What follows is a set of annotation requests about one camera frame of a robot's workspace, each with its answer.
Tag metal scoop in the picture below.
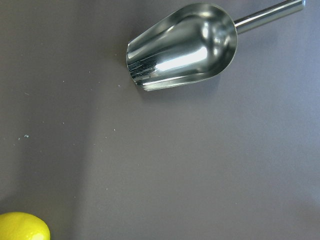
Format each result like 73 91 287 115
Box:
126 0 306 91

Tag yellow lemon outer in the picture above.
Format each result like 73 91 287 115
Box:
0 212 51 240

